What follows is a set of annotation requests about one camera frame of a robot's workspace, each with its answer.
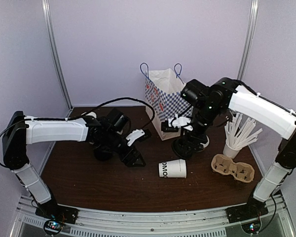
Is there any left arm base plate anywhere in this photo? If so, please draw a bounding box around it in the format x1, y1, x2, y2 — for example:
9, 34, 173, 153
35, 206, 79, 224

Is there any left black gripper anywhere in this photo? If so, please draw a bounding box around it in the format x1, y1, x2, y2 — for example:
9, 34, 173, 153
104, 129, 147, 168

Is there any bundle of white wrapped straws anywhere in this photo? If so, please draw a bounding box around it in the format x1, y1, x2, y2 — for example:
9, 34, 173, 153
224, 113, 263, 150

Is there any white ceramic bowl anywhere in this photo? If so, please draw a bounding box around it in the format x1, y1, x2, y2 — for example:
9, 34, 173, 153
200, 135, 210, 148

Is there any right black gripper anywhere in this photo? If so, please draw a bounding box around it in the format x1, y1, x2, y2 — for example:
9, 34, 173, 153
180, 102, 222, 156

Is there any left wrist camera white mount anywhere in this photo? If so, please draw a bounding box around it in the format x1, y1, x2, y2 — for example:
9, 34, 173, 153
126, 129, 151, 147

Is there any stack of white paper cups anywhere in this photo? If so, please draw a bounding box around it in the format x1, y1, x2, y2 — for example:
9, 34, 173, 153
81, 112, 97, 119

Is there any white paper coffee cup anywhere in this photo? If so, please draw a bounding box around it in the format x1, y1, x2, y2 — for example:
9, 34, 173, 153
158, 159, 187, 178

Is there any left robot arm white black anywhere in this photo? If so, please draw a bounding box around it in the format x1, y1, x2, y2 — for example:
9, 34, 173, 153
0, 108, 151, 219

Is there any aluminium front rail frame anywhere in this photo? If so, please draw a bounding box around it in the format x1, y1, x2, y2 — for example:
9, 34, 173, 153
8, 195, 296, 237

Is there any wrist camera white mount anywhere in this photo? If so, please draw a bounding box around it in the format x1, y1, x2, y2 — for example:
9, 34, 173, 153
161, 115, 193, 132
126, 129, 151, 147

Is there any brown cardboard cup carrier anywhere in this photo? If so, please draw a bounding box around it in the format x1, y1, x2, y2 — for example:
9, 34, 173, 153
211, 154, 255, 183

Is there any right aluminium corner post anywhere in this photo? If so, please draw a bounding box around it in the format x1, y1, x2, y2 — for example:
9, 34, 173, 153
237, 0, 259, 81

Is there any stack of black cup lids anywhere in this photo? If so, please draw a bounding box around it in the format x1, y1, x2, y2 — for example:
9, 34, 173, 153
93, 147, 113, 161

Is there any checkered paper takeout bag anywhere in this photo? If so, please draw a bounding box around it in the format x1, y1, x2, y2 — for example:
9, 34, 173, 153
140, 63, 192, 141

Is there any white cup holding straws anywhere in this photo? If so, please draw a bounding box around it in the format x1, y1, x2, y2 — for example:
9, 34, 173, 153
222, 143, 240, 159

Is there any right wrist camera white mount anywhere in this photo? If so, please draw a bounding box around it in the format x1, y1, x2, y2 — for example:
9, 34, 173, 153
161, 115, 193, 132

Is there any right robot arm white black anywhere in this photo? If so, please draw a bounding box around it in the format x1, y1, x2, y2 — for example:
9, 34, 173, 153
168, 78, 296, 218

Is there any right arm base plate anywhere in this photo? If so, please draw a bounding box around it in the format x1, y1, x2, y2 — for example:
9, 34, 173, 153
225, 204, 268, 224

